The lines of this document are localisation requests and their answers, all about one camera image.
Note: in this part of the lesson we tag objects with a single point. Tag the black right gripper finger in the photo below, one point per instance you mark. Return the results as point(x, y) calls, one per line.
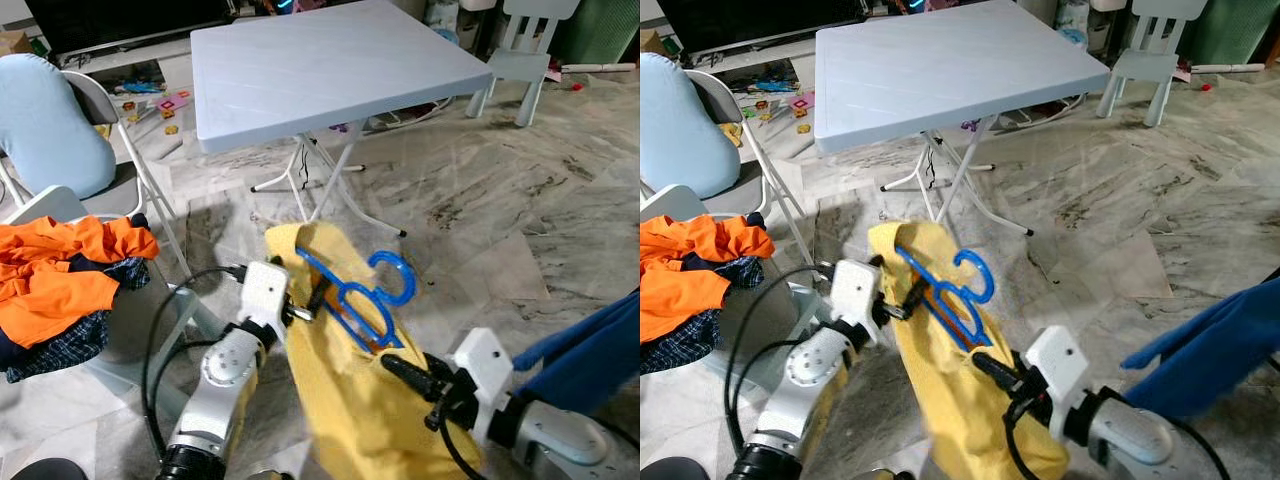
point(415, 379)
point(1002, 365)
point(998, 376)
point(418, 366)

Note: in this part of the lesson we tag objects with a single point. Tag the yellow shirt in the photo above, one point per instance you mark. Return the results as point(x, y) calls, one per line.
point(340, 400)
point(940, 400)

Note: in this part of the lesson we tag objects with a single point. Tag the blue plastic hanger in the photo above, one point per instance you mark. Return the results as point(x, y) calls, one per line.
point(410, 280)
point(991, 278)

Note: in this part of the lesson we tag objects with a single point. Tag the blue shirt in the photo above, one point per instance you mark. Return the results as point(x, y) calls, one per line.
point(590, 350)
point(1210, 340)

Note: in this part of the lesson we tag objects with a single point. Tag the orange shirt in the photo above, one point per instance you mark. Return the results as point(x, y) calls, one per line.
point(670, 290)
point(50, 290)

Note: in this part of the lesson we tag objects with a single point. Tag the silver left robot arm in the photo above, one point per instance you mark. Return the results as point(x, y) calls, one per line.
point(810, 375)
point(225, 375)

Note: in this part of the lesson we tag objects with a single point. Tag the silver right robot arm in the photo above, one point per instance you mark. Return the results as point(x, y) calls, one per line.
point(560, 440)
point(1130, 440)

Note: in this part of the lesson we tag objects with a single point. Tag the dark plaid garment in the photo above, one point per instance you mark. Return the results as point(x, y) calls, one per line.
point(60, 350)
point(680, 350)

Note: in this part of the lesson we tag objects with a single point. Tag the light blue folding table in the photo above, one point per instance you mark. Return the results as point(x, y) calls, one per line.
point(950, 70)
point(330, 70)

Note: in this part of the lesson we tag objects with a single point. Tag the black round stand base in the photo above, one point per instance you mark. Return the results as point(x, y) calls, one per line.
point(40, 472)
point(670, 472)

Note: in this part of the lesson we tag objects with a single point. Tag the white plastic child chair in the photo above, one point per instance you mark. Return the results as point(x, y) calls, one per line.
point(520, 65)
point(50, 205)
point(1150, 65)
point(670, 203)

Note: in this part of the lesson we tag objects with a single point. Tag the grey folding chair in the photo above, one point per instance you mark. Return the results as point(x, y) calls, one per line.
point(100, 100)
point(722, 100)

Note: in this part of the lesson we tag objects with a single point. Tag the light blue pillow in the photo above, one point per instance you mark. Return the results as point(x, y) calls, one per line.
point(50, 130)
point(680, 130)

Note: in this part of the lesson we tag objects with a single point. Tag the white television stand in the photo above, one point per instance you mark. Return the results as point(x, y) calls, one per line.
point(755, 58)
point(130, 60)

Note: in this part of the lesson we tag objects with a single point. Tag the black television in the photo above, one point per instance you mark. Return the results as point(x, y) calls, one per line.
point(760, 20)
point(120, 20)

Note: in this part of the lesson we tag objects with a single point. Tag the green plastic bin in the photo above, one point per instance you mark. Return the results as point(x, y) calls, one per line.
point(1240, 30)
point(600, 30)

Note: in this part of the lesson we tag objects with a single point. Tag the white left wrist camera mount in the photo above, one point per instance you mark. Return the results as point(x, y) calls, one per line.
point(855, 295)
point(262, 295)

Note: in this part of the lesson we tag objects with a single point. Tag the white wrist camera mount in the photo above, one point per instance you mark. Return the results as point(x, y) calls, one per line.
point(262, 295)
point(1055, 365)
point(485, 365)
point(855, 295)

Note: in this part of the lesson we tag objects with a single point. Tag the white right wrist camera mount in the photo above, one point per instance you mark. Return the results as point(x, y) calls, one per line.
point(1055, 365)
point(485, 365)

